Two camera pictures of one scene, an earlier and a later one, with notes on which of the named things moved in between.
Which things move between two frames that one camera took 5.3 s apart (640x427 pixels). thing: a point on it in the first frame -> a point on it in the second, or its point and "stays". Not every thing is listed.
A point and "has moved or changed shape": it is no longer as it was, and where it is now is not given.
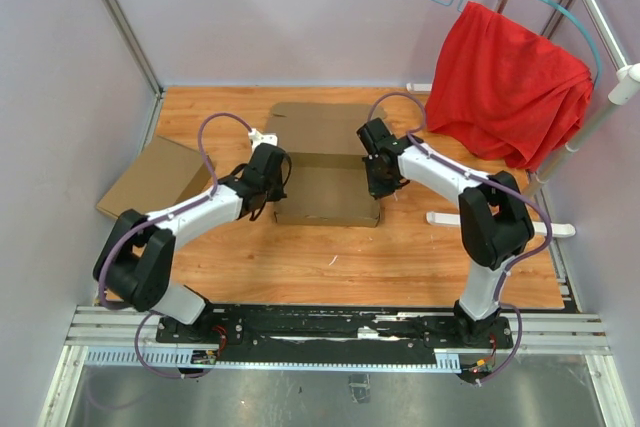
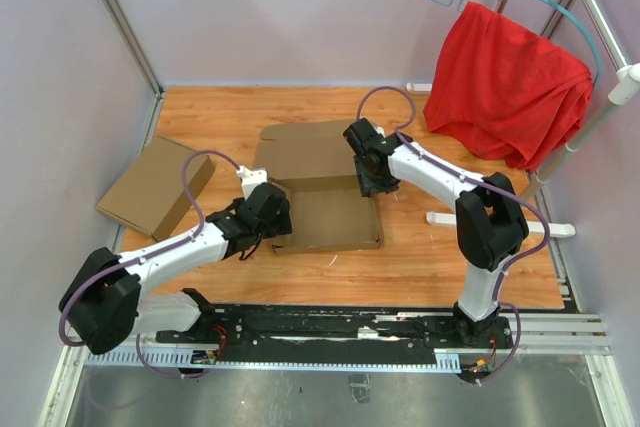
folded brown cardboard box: [165, 173] stays
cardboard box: [328, 182] has moved or changed shape
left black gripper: [279, 192] -> [281, 223]
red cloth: [501, 90] stays
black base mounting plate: [412, 326] stays
